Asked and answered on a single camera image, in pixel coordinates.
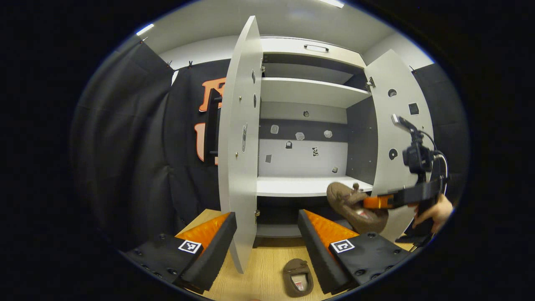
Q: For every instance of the black backdrop cloth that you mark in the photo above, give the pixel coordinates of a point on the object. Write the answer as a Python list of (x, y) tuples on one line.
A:
[(449, 125), (133, 146)]

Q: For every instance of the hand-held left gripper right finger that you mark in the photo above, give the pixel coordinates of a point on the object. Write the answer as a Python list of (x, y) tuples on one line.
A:
[(317, 255)]

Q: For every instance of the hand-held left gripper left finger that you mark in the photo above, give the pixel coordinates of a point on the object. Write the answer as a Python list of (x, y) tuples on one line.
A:
[(217, 251)]

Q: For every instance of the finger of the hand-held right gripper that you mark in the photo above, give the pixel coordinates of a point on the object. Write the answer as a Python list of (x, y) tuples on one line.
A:
[(378, 202)]

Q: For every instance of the ceiling light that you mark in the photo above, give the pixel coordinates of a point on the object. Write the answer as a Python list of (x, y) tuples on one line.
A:
[(145, 29), (332, 3)]

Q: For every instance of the white cabinet door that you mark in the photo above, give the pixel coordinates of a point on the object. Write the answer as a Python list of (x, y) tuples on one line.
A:
[(388, 125), (238, 188)]

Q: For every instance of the brown fuzzy shoe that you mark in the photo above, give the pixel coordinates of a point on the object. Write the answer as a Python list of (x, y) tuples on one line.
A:
[(292, 267), (347, 202)]

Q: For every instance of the white shoe cabinet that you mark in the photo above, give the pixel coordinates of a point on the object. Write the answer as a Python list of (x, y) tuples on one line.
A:
[(301, 186)]

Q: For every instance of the white cabinet drawer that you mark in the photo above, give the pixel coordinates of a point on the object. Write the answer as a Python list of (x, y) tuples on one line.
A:
[(284, 45)]

